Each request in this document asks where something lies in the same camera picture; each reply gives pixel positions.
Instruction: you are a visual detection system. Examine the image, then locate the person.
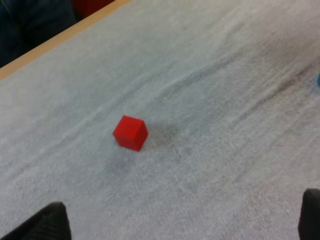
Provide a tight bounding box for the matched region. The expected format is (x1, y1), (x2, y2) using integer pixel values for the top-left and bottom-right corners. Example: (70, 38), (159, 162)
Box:
(0, 0), (77, 69)

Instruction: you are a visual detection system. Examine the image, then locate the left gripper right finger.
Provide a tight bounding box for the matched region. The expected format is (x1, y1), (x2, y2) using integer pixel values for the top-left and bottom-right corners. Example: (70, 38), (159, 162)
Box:
(297, 188), (320, 240)

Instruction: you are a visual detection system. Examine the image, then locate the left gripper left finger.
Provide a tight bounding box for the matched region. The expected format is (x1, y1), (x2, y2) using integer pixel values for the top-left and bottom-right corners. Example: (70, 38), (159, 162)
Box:
(0, 201), (73, 240)

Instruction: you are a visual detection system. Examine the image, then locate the red cube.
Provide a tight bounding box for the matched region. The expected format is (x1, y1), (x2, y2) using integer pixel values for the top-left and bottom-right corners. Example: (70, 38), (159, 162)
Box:
(112, 114), (150, 153)

